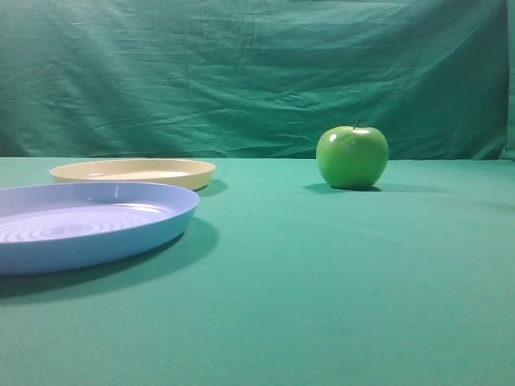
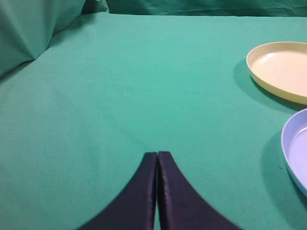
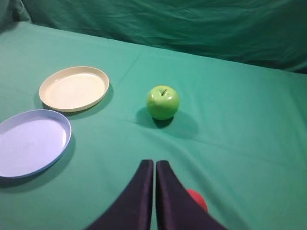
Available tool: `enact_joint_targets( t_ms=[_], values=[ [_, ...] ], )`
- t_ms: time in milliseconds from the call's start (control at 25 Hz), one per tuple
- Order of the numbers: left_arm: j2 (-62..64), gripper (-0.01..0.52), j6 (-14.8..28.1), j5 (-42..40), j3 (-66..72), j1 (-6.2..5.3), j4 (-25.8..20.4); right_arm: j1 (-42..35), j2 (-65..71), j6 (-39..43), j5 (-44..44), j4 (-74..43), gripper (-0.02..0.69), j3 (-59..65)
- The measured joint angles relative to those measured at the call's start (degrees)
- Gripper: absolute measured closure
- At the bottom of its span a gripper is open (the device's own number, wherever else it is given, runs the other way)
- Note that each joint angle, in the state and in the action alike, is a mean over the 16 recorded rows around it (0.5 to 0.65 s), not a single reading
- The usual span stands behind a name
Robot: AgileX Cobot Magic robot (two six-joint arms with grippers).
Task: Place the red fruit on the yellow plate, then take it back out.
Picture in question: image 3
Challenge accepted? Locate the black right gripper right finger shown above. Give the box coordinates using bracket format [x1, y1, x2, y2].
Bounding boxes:
[155, 161, 225, 230]

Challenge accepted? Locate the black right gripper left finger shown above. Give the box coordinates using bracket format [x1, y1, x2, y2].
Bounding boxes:
[87, 160, 154, 230]

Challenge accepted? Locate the blue plate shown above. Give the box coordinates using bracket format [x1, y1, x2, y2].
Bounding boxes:
[0, 109, 72, 179]

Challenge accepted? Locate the yellow plate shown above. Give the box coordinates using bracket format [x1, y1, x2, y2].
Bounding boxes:
[39, 66, 110, 113]

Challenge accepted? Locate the green apple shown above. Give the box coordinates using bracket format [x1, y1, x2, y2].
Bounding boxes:
[146, 85, 179, 121]

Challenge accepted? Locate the green backdrop cloth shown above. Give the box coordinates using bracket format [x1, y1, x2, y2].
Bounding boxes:
[0, 0, 307, 73]

